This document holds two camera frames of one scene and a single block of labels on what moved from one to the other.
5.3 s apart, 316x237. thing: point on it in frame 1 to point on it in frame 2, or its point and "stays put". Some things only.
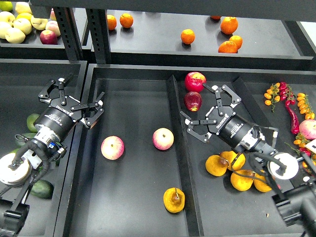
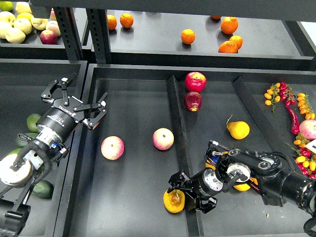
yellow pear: x=174 y=199 stays put
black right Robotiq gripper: x=223 y=122 to x=205 y=183
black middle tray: x=137 y=172 stays put
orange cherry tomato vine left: x=271 y=97 stays put
